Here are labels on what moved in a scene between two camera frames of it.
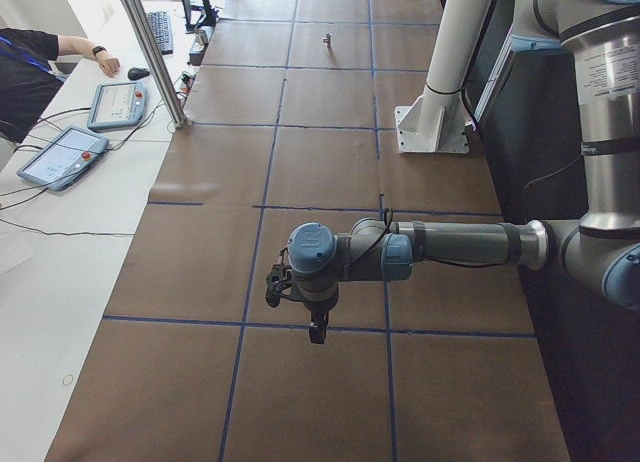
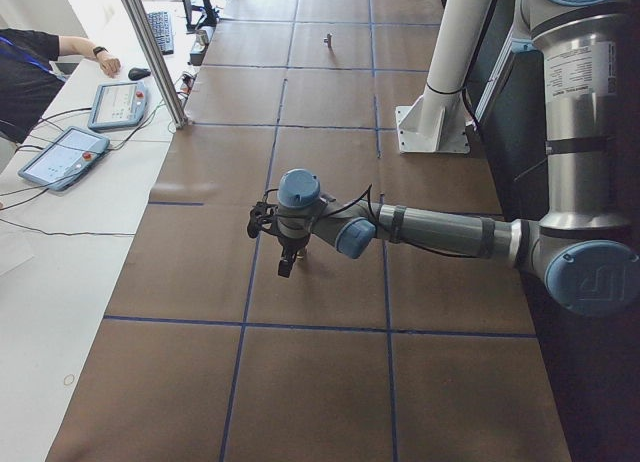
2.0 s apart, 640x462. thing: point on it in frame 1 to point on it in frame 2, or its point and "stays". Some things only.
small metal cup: [201, 36] stays
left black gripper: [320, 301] to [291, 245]
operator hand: [109, 64] stays
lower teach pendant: [59, 164] stays
